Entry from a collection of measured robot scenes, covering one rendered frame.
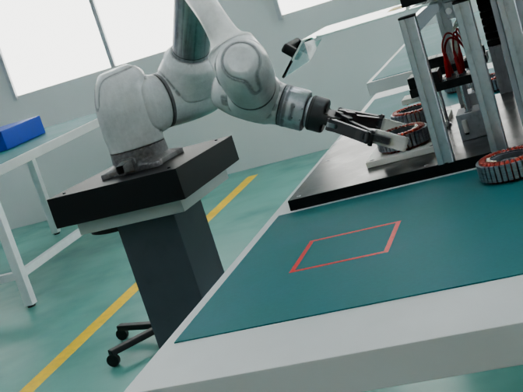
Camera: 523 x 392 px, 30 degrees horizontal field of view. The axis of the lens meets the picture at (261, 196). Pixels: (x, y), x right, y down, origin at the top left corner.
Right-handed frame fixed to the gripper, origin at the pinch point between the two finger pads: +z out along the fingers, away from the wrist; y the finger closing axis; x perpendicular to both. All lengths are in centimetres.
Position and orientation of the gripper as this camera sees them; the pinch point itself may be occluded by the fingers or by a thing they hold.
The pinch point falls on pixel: (401, 136)
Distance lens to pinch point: 206.2
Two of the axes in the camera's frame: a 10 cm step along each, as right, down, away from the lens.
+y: -2.5, 2.7, -9.3
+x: 2.0, -9.3, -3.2
